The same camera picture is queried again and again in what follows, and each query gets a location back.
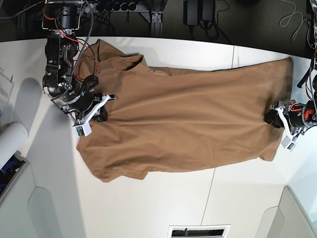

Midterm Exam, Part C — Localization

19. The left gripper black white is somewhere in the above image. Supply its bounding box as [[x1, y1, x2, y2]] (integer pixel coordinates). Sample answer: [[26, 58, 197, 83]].
[[264, 100, 317, 137]]

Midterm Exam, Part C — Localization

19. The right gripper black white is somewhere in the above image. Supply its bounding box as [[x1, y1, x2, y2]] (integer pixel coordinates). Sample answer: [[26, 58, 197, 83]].
[[57, 91, 117, 125]]

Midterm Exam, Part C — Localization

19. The brown t-shirt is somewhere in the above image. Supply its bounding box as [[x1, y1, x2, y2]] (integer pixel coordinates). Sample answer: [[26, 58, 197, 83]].
[[77, 40, 293, 182]]

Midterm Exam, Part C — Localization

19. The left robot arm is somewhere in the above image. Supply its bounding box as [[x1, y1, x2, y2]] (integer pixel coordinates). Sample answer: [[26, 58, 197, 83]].
[[264, 0, 317, 141]]

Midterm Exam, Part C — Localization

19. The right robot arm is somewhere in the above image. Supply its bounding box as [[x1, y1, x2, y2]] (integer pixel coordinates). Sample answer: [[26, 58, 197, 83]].
[[42, 0, 108, 125]]

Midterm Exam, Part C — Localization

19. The white paper roll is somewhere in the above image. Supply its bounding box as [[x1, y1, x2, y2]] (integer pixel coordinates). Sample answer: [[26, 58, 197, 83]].
[[0, 122, 28, 169]]

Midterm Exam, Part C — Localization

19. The clear plastic bin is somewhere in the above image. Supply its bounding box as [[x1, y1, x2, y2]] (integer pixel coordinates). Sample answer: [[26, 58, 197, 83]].
[[0, 67, 14, 125]]

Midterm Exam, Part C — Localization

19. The grey right chair back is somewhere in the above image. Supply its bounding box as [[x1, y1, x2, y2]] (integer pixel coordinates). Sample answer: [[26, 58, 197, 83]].
[[256, 186, 317, 238]]

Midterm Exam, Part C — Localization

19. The grey chair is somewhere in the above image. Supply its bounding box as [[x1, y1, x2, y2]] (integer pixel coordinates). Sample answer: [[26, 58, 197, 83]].
[[0, 163, 63, 238], [256, 186, 317, 238]]

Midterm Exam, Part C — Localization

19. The aluminium table leg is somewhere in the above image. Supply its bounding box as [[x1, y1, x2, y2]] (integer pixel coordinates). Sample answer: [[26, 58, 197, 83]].
[[139, 11, 163, 38]]

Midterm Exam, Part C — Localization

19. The grey left chair back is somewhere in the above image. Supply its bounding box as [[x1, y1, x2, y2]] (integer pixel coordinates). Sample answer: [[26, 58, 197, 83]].
[[0, 163, 63, 238]]

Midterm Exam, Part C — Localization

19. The black power adapter right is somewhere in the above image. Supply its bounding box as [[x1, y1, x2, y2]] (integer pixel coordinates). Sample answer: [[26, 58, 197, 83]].
[[202, 0, 215, 21]]

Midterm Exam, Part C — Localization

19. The black power adapter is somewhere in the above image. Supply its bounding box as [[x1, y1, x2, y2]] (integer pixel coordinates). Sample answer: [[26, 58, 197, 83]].
[[183, 0, 201, 26], [202, 0, 215, 21]]

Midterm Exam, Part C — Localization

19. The black power adapter left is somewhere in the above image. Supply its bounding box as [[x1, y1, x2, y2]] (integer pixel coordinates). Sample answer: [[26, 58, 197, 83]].
[[183, 0, 201, 26]]

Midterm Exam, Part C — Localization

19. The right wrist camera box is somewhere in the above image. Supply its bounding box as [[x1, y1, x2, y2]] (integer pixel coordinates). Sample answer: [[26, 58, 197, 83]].
[[72, 122, 92, 137]]

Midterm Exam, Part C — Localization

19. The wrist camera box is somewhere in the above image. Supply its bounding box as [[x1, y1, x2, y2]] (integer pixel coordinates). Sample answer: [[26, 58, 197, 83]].
[[281, 136, 297, 151], [72, 122, 92, 137]]

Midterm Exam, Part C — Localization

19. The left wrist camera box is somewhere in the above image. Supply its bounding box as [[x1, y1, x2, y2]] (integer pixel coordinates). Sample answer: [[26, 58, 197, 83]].
[[281, 136, 297, 151]]

